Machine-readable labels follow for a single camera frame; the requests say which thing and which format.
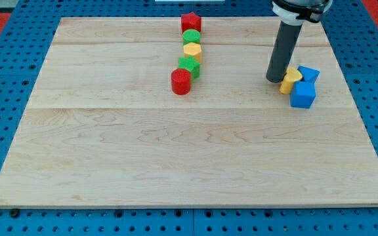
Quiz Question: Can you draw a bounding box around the blue cube block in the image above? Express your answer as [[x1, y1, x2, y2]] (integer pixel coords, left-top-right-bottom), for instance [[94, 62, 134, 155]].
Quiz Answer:
[[289, 81, 316, 109]]

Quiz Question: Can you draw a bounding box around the red cylinder block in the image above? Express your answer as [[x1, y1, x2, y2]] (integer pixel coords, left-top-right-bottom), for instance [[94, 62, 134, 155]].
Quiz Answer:
[[171, 68, 191, 95]]

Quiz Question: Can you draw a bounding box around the green star block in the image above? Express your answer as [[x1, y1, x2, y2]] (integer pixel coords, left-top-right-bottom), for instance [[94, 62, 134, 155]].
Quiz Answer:
[[178, 56, 200, 79]]

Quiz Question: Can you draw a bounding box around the yellow hexagon block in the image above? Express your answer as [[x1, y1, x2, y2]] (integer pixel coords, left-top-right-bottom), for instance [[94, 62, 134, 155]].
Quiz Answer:
[[183, 42, 202, 63]]

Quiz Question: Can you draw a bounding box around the green cylinder block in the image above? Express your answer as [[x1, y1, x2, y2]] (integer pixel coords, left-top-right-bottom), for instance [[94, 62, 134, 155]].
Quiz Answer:
[[182, 29, 201, 45]]

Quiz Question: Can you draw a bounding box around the wooden board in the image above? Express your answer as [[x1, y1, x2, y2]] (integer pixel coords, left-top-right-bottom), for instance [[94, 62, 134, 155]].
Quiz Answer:
[[0, 17, 378, 209]]

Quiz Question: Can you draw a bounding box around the red star block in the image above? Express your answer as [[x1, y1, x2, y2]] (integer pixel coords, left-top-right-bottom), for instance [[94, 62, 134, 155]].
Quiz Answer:
[[180, 12, 202, 32]]

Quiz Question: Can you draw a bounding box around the yellow crescent block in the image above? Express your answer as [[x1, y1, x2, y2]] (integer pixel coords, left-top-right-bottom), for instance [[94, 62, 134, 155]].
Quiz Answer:
[[280, 67, 303, 94]]

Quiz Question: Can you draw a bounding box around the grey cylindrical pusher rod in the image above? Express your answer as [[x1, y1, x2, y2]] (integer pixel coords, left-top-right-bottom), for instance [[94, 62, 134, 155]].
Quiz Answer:
[[266, 22, 302, 83]]

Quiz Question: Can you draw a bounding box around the small blue block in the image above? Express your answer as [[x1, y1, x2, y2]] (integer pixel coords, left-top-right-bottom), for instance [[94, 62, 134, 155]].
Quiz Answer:
[[297, 66, 320, 83]]

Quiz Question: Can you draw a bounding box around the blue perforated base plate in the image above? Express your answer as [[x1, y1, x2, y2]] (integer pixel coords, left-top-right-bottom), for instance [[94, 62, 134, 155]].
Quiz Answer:
[[0, 1, 378, 235]]

